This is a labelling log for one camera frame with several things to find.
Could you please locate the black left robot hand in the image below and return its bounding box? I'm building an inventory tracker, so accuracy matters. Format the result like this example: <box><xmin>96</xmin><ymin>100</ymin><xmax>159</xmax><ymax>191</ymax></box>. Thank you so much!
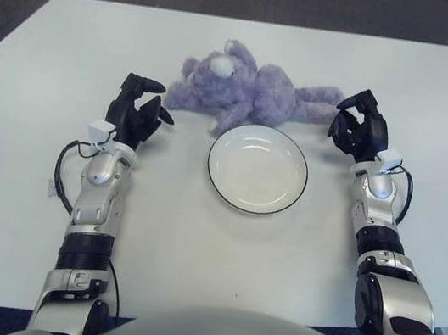
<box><xmin>100</xmin><ymin>70</ymin><xmax>182</xmax><ymax>158</ymax></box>

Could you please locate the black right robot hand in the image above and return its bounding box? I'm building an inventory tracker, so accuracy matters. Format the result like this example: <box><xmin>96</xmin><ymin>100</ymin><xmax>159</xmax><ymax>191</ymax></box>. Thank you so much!
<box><xmin>322</xmin><ymin>83</ymin><xmax>397</xmax><ymax>166</ymax></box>

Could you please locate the purple plush doll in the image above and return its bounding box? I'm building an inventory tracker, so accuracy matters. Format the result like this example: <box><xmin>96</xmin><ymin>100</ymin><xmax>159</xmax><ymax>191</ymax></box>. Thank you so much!
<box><xmin>158</xmin><ymin>29</ymin><xmax>352</xmax><ymax>158</ymax></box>

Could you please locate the white plate with black rim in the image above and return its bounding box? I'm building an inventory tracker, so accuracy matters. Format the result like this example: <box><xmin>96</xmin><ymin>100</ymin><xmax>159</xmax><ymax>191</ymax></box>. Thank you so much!
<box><xmin>199</xmin><ymin>117</ymin><xmax>316</xmax><ymax>223</ymax></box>

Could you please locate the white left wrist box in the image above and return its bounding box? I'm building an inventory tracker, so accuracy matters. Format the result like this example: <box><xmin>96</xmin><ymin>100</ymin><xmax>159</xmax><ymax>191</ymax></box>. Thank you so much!
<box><xmin>86</xmin><ymin>120</ymin><xmax>119</xmax><ymax>148</ymax></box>

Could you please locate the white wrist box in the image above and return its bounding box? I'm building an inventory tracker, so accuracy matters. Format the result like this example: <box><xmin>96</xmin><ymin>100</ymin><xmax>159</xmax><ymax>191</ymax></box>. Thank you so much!
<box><xmin>86</xmin><ymin>120</ymin><xmax>119</xmax><ymax>148</ymax></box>
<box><xmin>375</xmin><ymin>145</ymin><xmax>405</xmax><ymax>177</ymax></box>

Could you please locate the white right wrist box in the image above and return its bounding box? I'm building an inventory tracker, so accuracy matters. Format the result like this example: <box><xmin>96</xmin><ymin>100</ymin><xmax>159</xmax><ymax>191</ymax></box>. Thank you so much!
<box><xmin>375</xmin><ymin>145</ymin><xmax>405</xmax><ymax>177</ymax></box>

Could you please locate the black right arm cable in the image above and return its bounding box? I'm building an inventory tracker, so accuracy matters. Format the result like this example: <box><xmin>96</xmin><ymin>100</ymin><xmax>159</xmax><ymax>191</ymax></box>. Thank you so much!
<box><xmin>385</xmin><ymin>165</ymin><xmax>419</xmax><ymax>226</ymax></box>

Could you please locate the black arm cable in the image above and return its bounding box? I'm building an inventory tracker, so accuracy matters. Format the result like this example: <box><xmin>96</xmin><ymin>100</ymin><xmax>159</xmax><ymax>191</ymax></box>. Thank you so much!
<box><xmin>385</xmin><ymin>165</ymin><xmax>419</xmax><ymax>226</ymax></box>
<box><xmin>31</xmin><ymin>135</ymin><xmax>148</xmax><ymax>320</ymax></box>

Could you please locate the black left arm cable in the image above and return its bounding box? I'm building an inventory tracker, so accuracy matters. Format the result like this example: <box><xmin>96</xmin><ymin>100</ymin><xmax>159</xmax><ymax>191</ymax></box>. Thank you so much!
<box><xmin>31</xmin><ymin>135</ymin><xmax>148</xmax><ymax>320</ymax></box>

